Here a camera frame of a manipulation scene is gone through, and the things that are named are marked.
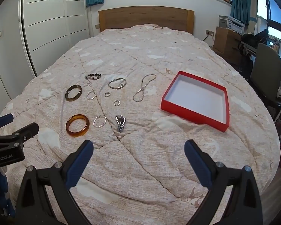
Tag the wooden headboard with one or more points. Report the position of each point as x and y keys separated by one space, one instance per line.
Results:
x=145 y=16

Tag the person's left hand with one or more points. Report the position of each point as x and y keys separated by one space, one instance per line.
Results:
x=4 y=187

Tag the dark green bangle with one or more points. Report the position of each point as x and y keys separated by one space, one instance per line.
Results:
x=66 y=95

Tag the black bag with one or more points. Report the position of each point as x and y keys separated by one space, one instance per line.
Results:
x=250 y=38

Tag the silver pendant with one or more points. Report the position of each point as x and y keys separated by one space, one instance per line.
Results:
x=120 y=120

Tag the white wardrobe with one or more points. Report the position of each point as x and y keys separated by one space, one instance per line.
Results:
x=49 y=16

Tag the white printer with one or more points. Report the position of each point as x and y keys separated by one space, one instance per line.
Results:
x=235 y=25

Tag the grey chair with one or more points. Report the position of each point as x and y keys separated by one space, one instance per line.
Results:
x=265 y=65

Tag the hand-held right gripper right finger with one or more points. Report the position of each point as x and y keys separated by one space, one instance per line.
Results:
x=197 y=166

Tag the wooden dresser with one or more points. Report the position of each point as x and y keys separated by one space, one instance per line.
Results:
x=226 y=42

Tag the wall socket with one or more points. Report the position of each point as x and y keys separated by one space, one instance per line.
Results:
x=210 y=33

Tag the amber bangle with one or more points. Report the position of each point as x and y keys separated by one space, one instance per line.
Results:
x=69 y=129

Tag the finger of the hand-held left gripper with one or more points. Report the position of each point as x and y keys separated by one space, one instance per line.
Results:
x=3 y=120
x=27 y=131

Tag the thin silver bangle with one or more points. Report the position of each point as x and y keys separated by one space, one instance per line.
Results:
x=118 y=79

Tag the red box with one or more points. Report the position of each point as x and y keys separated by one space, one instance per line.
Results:
x=196 y=93

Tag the grey storage box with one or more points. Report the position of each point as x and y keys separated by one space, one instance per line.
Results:
x=223 y=22

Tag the white door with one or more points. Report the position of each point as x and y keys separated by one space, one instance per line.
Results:
x=4 y=75

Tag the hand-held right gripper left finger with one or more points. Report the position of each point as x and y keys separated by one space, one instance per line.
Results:
x=79 y=166

